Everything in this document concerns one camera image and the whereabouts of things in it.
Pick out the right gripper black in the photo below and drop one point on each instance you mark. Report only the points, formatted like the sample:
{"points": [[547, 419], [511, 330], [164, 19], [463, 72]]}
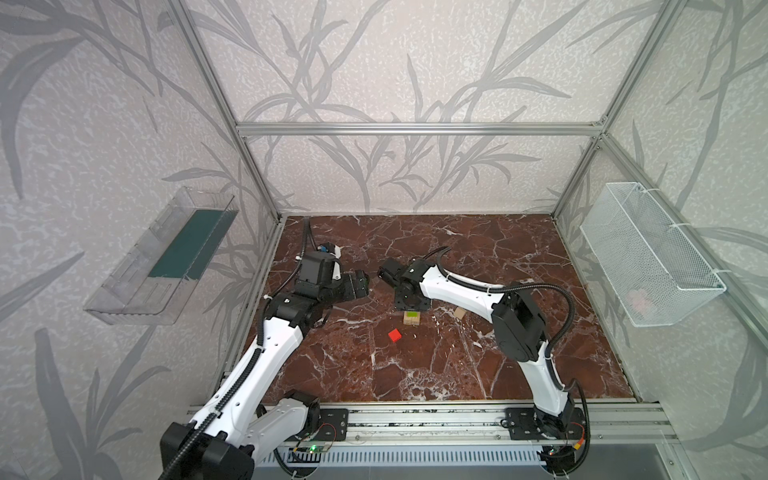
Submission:
{"points": [[413, 300]]}

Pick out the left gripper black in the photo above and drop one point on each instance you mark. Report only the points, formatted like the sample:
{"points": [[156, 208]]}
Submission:
{"points": [[352, 285]]}

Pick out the grooved natural wood block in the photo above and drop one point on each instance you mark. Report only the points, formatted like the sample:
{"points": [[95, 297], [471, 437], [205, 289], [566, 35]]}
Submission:
{"points": [[411, 321]]}

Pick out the red cube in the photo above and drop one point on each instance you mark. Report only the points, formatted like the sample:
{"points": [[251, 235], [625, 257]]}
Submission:
{"points": [[395, 335]]}

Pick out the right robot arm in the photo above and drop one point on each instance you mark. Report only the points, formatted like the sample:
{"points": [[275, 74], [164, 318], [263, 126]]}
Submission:
{"points": [[519, 326]]}

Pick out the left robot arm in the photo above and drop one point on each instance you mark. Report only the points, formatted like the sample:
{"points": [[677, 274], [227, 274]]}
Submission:
{"points": [[226, 439]]}

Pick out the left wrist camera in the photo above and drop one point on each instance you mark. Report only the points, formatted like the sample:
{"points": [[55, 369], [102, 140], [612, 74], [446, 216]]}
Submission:
{"points": [[332, 249]]}

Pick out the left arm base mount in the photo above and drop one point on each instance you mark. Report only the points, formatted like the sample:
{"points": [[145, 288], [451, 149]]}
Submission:
{"points": [[325, 425]]}

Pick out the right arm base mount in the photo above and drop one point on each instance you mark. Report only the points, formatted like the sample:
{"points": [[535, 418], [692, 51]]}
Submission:
{"points": [[526, 424]]}

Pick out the aluminium frame crossbar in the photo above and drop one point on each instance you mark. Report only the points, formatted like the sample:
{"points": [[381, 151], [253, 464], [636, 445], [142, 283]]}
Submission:
{"points": [[256, 129]]}

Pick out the clear plastic wall bin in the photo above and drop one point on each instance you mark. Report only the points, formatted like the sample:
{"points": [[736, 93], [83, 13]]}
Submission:
{"points": [[154, 281]]}

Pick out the white wire wall basket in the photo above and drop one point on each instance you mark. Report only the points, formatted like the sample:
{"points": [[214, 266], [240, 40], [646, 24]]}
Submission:
{"points": [[657, 273]]}

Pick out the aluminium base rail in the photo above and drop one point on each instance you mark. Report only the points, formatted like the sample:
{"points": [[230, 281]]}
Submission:
{"points": [[612, 421]]}

